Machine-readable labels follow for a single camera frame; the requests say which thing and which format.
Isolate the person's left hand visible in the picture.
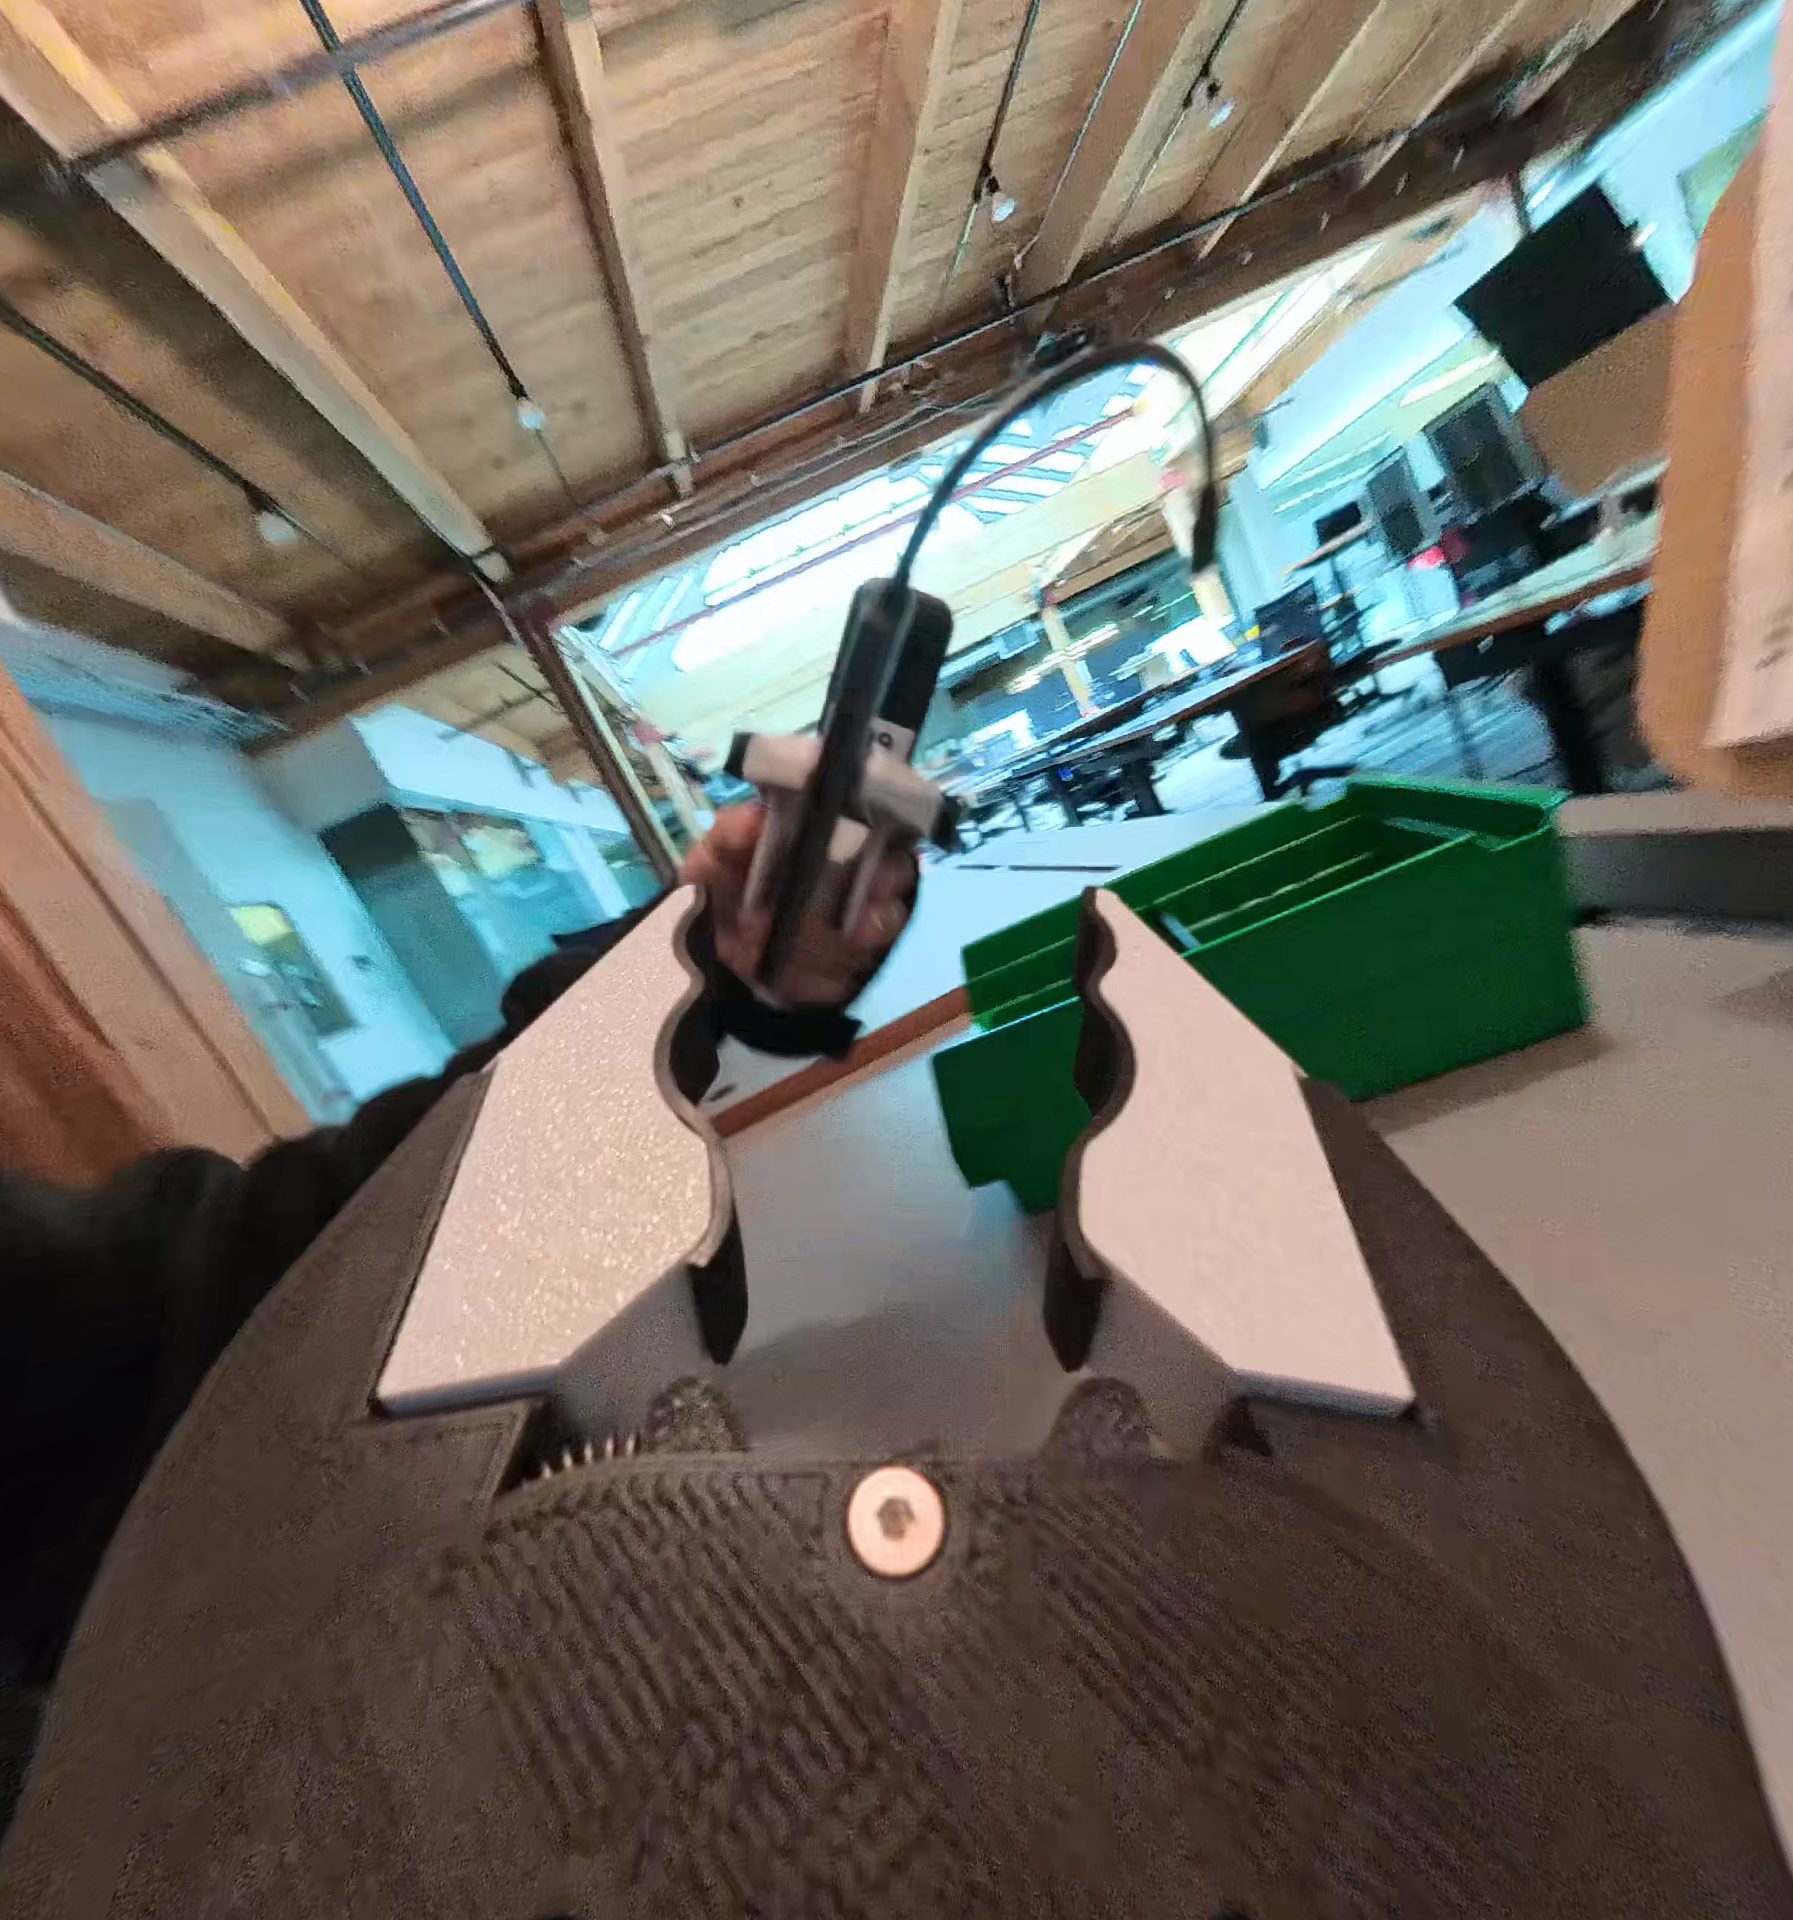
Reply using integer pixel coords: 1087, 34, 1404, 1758
682, 799, 923, 1024

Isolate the person's left forearm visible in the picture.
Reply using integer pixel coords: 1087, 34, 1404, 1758
0, 899, 697, 1698

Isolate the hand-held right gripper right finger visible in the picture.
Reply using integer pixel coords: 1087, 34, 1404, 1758
1043, 885, 1420, 1419

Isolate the grey USB hub with cable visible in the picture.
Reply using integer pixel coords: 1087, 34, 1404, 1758
752, 343, 1226, 999

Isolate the grey desk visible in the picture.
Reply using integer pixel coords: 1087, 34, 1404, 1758
709, 801, 1793, 1920

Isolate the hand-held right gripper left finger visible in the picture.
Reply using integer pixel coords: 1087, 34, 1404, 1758
374, 881, 751, 1419

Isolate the green storage bin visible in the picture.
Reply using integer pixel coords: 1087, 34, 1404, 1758
932, 775, 1591, 1217

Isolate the wooden office desk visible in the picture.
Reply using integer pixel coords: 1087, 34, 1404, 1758
987, 641, 1340, 819

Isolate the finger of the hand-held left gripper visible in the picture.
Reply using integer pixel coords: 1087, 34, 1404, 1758
726, 730, 827, 920
843, 757, 950, 940

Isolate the large black wall screen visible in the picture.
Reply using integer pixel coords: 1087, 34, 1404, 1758
1455, 183, 1678, 388

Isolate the black desk mat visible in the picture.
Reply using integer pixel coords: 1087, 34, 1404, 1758
1563, 788, 1793, 924

